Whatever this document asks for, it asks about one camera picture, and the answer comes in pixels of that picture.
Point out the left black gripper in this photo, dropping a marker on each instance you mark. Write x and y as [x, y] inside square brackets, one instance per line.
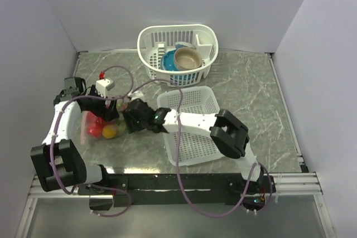
[107, 114]

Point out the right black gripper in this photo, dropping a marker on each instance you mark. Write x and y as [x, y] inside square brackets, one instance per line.
[128, 119]

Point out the green fake fruit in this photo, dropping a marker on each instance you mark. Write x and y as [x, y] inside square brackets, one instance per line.
[120, 121]

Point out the orange fake fruit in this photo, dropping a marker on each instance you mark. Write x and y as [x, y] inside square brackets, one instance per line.
[109, 131]

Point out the red fake fruit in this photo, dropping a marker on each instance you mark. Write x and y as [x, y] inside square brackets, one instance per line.
[94, 125]

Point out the clear zip top bag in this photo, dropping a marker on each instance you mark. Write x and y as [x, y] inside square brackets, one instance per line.
[85, 137]

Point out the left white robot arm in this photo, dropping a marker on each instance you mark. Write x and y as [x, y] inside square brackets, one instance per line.
[57, 161]

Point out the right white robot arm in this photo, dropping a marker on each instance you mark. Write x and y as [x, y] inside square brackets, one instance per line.
[227, 132]

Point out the blue dotted plate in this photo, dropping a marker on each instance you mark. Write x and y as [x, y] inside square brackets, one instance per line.
[167, 61]

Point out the white rectangular perforated tray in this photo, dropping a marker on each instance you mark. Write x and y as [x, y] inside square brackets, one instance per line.
[188, 123]

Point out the beige ceramic bowl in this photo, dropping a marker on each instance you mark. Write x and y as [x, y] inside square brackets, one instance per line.
[187, 59]

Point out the white oval dish basket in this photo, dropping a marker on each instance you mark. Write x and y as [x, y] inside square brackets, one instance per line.
[153, 42]

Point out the white blue floral cup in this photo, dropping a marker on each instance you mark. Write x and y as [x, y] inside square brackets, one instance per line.
[182, 44]

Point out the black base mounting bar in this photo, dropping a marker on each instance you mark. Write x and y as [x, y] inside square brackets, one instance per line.
[164, 189]

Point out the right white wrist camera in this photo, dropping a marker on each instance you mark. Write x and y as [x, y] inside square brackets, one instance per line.
[136, 95]

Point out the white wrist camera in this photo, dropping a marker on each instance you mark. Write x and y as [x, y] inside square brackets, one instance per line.
[103, 86]
[136, 95]

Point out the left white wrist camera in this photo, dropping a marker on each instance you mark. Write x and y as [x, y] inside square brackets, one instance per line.
[103, 86]

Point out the aluminium frame rail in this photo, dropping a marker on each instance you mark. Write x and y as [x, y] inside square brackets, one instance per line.
[287, 184]

